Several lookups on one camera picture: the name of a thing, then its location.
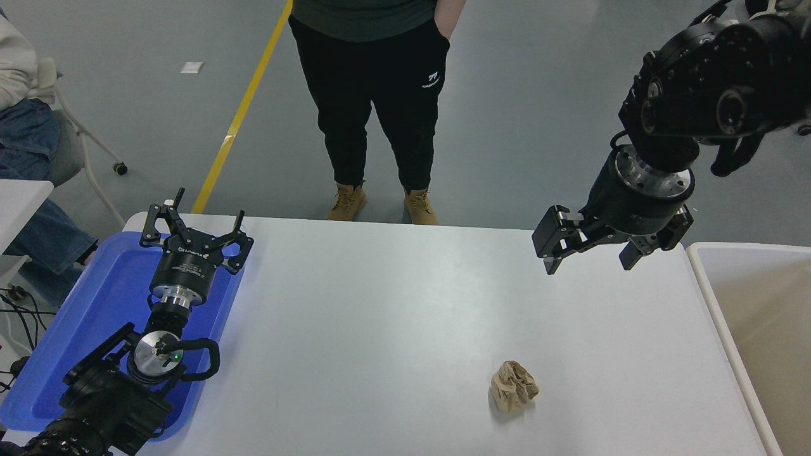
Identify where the tan paper ball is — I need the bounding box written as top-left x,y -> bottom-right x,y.
489,360 -> 540,415

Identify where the blue plastic tray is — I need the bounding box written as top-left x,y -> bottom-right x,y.
0,231 -> 246,442

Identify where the standing person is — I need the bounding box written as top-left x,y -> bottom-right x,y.
288,0 -> 466,225

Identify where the small white side table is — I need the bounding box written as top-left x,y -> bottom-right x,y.
0,179 -> 54,286

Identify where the seated person in jeans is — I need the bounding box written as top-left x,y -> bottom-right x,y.
0,8 -> 99,308

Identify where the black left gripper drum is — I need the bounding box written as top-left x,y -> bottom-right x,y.
150,244 -> 219,306

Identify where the white chair with grey seat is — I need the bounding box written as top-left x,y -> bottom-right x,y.
37,57 -> 129,227

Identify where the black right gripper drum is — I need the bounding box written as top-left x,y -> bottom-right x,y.
578,152 -> 693,244

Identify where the black floor cable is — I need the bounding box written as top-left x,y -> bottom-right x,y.
0,356 -> 31,393
0,285 -> 58,355

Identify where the large pale bin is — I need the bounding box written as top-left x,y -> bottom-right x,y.
686,242 -> 811,456

